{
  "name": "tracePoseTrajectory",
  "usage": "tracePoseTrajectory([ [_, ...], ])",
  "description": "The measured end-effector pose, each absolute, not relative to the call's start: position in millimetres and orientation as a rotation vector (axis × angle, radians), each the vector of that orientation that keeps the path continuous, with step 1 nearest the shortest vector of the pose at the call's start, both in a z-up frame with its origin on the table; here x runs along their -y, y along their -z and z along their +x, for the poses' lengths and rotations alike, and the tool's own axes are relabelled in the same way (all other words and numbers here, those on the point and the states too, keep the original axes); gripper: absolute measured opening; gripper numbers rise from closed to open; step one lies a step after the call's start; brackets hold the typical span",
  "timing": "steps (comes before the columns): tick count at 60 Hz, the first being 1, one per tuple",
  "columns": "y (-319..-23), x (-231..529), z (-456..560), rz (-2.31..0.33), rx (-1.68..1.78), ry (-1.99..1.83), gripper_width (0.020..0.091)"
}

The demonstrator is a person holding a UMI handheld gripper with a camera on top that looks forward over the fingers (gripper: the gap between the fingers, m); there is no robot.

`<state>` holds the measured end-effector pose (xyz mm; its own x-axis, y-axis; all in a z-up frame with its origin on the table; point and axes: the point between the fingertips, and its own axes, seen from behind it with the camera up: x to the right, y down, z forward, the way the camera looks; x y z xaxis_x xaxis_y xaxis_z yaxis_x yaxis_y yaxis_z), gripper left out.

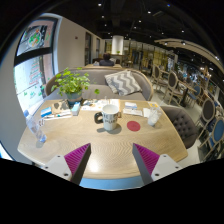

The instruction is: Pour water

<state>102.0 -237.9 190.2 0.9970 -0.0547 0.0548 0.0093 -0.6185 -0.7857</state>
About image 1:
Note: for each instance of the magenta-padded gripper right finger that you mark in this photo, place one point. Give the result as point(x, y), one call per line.
point(146, 158)

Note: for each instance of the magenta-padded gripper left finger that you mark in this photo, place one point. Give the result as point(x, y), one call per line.
point(77, 158)

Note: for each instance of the clear blue-capped water bottle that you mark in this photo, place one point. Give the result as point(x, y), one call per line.
point(36, 129)

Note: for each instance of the flat round red coaster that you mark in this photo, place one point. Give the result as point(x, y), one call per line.
point(133, 126)

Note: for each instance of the white sheet with pens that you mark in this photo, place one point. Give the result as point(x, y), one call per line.
point(58, 115)

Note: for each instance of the grey tufted armchair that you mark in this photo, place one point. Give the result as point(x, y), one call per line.
point(181, 124)

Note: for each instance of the white and blue booklet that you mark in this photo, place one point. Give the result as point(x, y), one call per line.
point(132, 109)

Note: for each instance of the yellow card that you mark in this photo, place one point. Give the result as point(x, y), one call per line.
point(153, 105)

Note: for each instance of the white printed leaflet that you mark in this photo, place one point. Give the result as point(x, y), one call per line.
point(90, 106)

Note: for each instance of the white napkin box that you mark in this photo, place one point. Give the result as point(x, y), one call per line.
point(113, 101)

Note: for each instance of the green potted plant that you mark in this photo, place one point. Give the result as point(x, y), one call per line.
point(71, 83)

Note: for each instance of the group of dining chairs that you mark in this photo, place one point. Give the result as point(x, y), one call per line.
point(208, 111)

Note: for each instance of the grey zigzag cushion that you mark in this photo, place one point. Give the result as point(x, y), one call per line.
point(122, 82)

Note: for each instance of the grey curved sofa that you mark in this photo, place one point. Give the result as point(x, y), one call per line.
point(96, 76)

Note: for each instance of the window with festive decals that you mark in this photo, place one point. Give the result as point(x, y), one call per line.
point(31, 80)

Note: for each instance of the person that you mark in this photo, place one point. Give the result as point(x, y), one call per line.
point(106, 61)

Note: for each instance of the white round column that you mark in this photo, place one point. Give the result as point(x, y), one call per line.
point(117, 45)

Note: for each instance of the group of ceiling lights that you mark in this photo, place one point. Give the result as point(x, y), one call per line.
point(149, 12)

